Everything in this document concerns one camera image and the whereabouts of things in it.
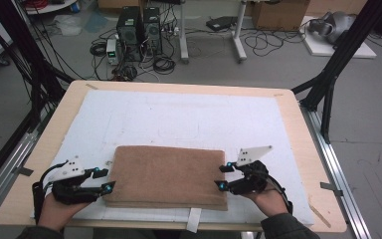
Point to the white power supply unit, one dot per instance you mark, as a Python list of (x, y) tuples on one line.
[(112, 51)]

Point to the aluminium rail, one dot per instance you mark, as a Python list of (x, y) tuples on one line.
[(338, 176), (10, 166)]

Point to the person's right hand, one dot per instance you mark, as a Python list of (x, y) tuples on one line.
[(270, 202)]

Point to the person's left hand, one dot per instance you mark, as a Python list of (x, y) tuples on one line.
[(58, 212)]

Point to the flat black device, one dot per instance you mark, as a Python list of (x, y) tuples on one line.
[(221, 23)]

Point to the clear plastic bag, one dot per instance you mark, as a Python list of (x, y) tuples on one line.
[(67, 26)]

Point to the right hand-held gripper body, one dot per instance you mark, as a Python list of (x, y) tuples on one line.
[(250, 181)]

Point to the grey tape piece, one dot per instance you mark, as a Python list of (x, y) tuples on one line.
[(331, 188), (23, 171)]

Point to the brown towel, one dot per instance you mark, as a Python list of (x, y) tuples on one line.
[(169, 176)]

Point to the large black computer tower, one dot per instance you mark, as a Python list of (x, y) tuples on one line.
[(128, 31)]

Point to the slim black computer tower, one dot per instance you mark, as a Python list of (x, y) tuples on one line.
[(152, 30)]

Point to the white gridded mat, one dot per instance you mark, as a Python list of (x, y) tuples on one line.
[(179, 109)]

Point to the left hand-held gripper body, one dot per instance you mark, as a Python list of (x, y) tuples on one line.
[(71, 189)]

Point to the grey helmet-like object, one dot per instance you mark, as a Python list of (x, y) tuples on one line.
[(336, 23)]

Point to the brown cardboard box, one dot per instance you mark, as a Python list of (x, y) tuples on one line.
[(280, 15)]

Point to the black metal frame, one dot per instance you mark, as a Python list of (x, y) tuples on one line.
[(23, 43), (344, 49)]

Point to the white floor board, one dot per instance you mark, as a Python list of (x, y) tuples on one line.
[(318, 48)]

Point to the round white table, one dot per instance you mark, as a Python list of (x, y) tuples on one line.
[(51, 7)]

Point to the tan tape strip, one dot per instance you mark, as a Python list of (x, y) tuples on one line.
[(320, 215)]

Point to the white desk leg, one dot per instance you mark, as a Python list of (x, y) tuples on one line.
[(183, 33), (239, 33)]

